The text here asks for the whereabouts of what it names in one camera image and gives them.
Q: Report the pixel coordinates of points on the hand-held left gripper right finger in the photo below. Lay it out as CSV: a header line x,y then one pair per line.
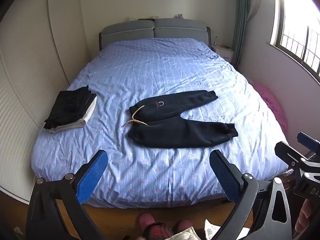
x,y
222,178

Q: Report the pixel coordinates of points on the white nightstand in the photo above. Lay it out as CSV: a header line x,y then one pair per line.
x,y
225,53

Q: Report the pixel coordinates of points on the small bottle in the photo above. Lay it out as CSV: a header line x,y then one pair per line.
x,y
215,41

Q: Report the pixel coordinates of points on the barred window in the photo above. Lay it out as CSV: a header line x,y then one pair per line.
x,y
297,30

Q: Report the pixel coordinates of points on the bed with blue striped duvet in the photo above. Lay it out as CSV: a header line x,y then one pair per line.
x,y
160,80

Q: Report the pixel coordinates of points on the folded black clothes stack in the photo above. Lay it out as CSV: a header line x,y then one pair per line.
x,y
68,107

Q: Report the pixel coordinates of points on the pink cloth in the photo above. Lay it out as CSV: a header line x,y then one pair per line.
x,y
272,105

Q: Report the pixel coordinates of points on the green curtain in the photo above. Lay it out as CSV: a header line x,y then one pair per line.
x,y
242,22

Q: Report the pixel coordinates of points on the white sliding wardrobe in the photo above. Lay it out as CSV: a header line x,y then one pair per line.
x,y
32,80

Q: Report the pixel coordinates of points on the person's right hand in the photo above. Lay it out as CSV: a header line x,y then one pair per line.
x,y
303,217

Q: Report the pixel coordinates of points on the grey padded headboard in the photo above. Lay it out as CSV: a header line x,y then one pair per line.
x,y
140,31

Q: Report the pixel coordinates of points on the folded white garment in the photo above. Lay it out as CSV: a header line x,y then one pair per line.
x,y
86,116

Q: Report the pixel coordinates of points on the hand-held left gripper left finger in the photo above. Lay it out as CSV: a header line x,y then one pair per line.
x,y
92,178

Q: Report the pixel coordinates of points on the small purple toy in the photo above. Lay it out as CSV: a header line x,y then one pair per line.
x,y
180,16

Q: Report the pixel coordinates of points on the plaid trouser leg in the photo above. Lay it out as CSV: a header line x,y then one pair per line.
x,y
158,231

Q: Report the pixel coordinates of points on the pink slipper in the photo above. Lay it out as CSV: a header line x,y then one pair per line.
x,y
147,222
184,225

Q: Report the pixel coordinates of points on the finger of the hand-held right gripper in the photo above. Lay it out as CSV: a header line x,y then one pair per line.
x,y
287,151
304,138

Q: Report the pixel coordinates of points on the white quilted jacket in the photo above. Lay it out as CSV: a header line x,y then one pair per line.
x,y
185,233

